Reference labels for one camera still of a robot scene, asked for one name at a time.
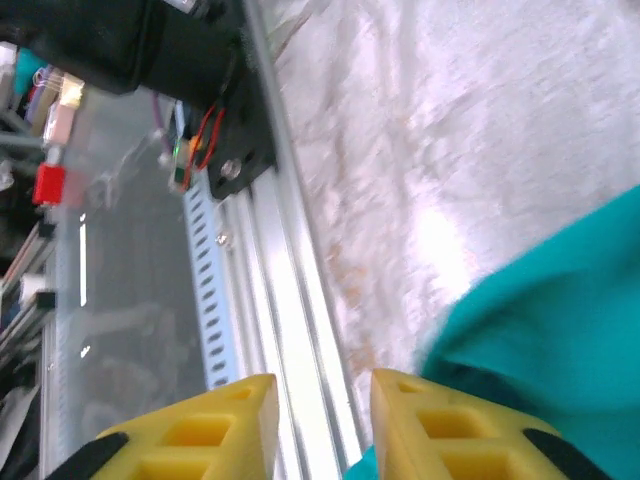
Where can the grey translucent front panel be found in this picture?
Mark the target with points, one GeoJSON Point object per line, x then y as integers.
{"type": "Point", "coordinates": [130, 250]}

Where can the red box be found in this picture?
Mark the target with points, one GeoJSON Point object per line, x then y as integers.
{"type": "Point", "coordinates": [50, 185]}

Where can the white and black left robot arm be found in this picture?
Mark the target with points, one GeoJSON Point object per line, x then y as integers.
{"type": "Point", "coordinates": [125, 40]}

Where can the aluminium mounting rail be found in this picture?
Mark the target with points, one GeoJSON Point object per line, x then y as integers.
{"type": "Point", "coordinates": [280, 280]}

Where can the teal t-shirt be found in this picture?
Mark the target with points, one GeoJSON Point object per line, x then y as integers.
{"type": "Point", "coordinates": [550, 325]}

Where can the pale pink box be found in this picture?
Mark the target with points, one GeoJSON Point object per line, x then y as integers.
{"type": "Point", "coordinates": [60, 124]}

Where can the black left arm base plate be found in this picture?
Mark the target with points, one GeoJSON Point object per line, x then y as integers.
{"type": "Point", "coordinates": [250, 125]}

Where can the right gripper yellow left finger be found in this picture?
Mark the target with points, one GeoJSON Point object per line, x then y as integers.
{"type": "Point", "coordinates": [210, 445]}

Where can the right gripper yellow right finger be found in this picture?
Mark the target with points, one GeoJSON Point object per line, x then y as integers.
{"type": "Point", "coordinates": [450, 440]}

